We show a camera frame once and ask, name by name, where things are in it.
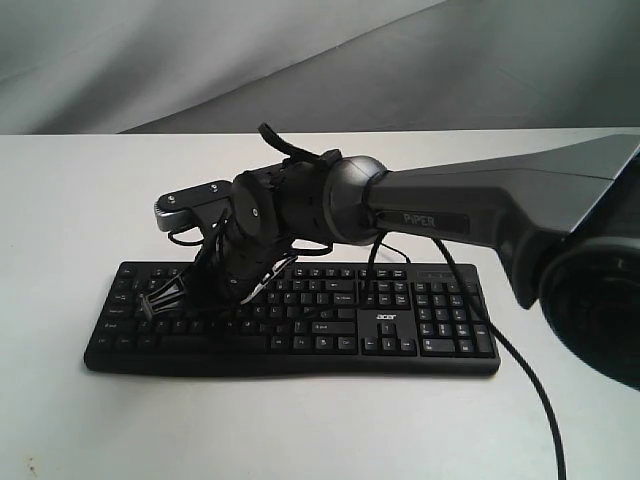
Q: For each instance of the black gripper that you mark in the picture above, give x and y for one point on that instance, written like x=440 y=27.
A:
x=230 y=268

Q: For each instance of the black grey piper robot arm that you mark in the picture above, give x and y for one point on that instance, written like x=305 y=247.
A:
x=564 y=224

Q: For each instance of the black acer keyboard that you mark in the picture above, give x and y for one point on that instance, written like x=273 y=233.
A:
x=314 y=318

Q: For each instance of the grey backdrop cloth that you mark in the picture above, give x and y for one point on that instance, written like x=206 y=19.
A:
x=88 y=67

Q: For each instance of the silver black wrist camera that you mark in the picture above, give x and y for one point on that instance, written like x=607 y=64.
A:
x=199 y=206

